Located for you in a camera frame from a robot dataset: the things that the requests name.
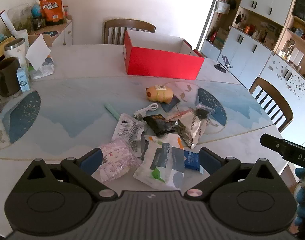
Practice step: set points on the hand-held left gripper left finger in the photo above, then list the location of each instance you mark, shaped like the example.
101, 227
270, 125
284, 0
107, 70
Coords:
91, 158

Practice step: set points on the small black crumpled wrapper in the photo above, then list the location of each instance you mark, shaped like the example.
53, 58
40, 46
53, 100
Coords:
203, 112

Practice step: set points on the dark blue card holder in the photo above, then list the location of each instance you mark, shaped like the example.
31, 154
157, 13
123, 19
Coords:
171, 105

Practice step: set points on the silver foil snack packet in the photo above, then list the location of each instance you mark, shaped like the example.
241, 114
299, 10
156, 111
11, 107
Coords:
192, 130

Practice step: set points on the black snack wrapper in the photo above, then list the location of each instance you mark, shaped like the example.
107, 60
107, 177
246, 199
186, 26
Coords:
158, 126

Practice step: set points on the red cardboard box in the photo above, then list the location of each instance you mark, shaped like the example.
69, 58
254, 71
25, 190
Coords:
162, 65

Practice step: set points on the person's right hand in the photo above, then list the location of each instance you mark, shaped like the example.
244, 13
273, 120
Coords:
301, 200

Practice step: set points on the clear plastic container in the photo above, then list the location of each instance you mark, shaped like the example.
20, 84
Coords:
21, 15

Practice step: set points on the orange snack bag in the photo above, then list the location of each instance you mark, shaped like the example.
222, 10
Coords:
52, 8

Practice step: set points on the round whale mat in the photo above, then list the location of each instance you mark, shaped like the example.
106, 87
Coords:
49, 33

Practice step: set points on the white snack bag dark label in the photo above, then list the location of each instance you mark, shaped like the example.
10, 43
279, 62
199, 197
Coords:
162, 155

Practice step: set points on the white wooden sideboard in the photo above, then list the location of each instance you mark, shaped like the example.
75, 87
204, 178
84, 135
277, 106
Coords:
63, 33

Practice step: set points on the clear printed plastic wrapper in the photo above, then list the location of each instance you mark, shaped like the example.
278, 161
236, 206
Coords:
128, 130

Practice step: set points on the orange bottle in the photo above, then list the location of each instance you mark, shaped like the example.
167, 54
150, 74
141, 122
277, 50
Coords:
248, 28

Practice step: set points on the white hanging bag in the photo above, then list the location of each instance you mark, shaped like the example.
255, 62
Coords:
222, 6

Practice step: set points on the white paper roll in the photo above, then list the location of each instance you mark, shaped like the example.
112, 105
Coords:
8, 23

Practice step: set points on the dark jar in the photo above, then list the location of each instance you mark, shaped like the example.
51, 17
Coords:
39, 23

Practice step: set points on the white wall cabinet unit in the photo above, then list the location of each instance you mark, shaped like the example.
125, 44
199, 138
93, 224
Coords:
250, 52

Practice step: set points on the white marbled desktop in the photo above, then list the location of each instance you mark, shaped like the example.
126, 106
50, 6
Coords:
92, 60

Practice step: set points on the red bag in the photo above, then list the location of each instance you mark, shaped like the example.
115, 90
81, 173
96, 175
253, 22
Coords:
212, 36

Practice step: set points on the brown wooden chair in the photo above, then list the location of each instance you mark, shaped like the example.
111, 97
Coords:
280, 97
117, 28

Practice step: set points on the red white chopstick sleeve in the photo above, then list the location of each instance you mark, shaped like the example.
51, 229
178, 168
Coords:
178, 114

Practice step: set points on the mint green stick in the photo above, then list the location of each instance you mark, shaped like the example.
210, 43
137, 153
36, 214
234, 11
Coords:
112, 111

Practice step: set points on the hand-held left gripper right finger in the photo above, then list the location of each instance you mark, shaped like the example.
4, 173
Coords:
210, 159

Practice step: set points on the orange pig squishy toy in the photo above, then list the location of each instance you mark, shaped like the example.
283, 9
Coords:
160, 93

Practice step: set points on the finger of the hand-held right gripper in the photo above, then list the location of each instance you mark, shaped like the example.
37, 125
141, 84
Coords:
271, 142

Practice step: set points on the white scissors-like clip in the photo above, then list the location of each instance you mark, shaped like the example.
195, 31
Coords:
147, 108

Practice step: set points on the clear plastic tissue pack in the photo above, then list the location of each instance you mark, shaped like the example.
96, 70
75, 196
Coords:
38, 55

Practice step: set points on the dark brown mug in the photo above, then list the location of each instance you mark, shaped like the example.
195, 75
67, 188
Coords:
8, 77

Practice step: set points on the white steel tumbler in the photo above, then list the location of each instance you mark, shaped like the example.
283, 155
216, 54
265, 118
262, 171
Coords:
16, 51

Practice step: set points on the grey phone stand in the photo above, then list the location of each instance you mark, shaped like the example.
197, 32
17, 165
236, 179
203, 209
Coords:
227, 61

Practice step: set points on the small light blue box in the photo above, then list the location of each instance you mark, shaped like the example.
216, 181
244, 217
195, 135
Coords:
23, 80

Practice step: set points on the blue snack packet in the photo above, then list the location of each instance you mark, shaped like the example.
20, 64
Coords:
191, 161

